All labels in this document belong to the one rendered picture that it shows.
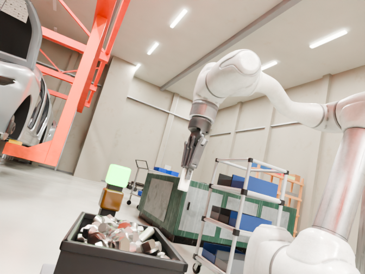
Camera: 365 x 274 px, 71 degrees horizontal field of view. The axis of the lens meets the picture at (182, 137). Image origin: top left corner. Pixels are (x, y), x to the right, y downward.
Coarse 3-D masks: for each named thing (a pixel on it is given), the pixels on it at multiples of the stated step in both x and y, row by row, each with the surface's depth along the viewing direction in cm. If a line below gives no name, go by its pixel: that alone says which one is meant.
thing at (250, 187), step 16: (224, 160) 224; (240, 160) 203; (256, 160) 195; (224, 176) 235; (240, 176) 216; (240, 192) 191; (256, 192) 194; (272, 192) 203; (224, 208) 232; (240, 208) 186; (224, 224) 199; (240, 224) 188; (256, 224) 194; (208, 256) 210; (224, 256) 204; (240, 256) 210; (224, 272) 185; (240, 272) 185
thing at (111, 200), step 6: (102, 192) 53; (108, 192) 51; (114, 192) 51; (120, 192) 52; (102, 198) 51; (108, 198) 51; (114, 198) 51; (120, 198) 52; (102, 204) 50; (108, 204) 51; (114, 204) 51; (120, 204) 52; (114, 210) 51
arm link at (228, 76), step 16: (224, 64) 70; (240, 64) 67; (256, 64) 68; (208, 80) 79; (224, 80) 72; (240, 80) 69; (256, 80) 73; (272, 80) 78; (224, 96) 80; (272, 96) 82; (288, 112) 96; (304, 112) 99; (320, 112) 100
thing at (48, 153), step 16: (96, 32) 406; (96, 48) 404; (80, 64) 392; (80, 80) 390; (80, 96) 401; (64, 112) 378; (64, 128) 376; (16, 144) 351; (48, 144) 367; (32, 160) 356; (48, 160) 364
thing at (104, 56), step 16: (112, 0) 367; (128, 0) 425; (96, 16) 417; (48, 32) 590; (112, 32) 535; (80, 48) 616; (96, 64) 609; (64, 80) 885; (96, 80) 858; (64, 96) 1146; (80, 112) 1223
